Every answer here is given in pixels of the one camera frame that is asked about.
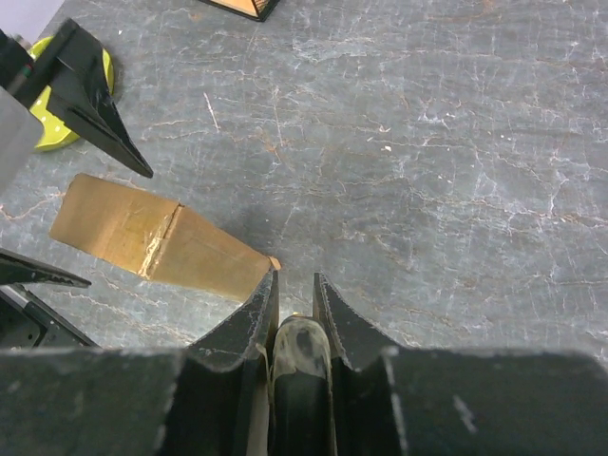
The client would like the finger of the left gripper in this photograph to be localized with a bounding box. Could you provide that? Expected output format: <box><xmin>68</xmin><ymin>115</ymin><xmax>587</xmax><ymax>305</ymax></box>
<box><xmin>1</xmin><ymin>248</ymin><xmax>91</xmax><ymax>288</ymax></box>

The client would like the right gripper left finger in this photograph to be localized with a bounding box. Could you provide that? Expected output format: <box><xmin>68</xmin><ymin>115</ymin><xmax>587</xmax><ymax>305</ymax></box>
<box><xmin>1</xmin><ymin>272</ymin><xmax>278</xmax><ymax>455</ymax></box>

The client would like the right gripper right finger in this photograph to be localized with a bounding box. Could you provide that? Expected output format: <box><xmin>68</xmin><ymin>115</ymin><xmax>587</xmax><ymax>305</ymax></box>
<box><xmin>313</xmin><ymin>274</ymin><xmax>607</xmax><ymax>455</ymax></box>

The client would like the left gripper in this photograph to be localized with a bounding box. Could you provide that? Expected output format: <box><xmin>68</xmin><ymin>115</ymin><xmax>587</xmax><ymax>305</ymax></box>
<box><xmin>0</xmin><ymin>19</ymin><xmax>154</xmax><ymax>179</ymax></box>

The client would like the brown cardboard express box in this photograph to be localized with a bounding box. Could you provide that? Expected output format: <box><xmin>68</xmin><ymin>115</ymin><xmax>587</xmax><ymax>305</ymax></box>
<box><xmin>49</xmin><ymin>174</ymin><xmax>280</xmax><ymax>302</ymax></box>

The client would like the yellow-green dotted plate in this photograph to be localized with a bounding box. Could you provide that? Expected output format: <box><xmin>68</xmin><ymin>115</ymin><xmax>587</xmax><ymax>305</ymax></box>
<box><xmin>29</xmin><ymin>36</ymin><xmax>115</xmax><ymax>153</ymax></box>

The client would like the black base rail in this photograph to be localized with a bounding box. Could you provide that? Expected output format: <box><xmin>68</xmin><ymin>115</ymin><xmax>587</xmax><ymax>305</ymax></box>
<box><xmin>1</xmin><ymin>285</ymin><xmax>97</xmax><ymax>350</ymax></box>

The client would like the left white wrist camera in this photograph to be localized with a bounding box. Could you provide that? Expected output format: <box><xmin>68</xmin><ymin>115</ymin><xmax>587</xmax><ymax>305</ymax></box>
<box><xmin>0</xmin><ymin>88</ymin><xmax>44</xmax><ymax>193</ymax></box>

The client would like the black wire wooden shelf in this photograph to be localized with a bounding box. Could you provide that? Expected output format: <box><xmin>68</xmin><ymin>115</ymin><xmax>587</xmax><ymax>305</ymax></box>
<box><xmin>200</xmin><ymin>0</ymin><xmax>279</xmax><ymax>22</ymax></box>

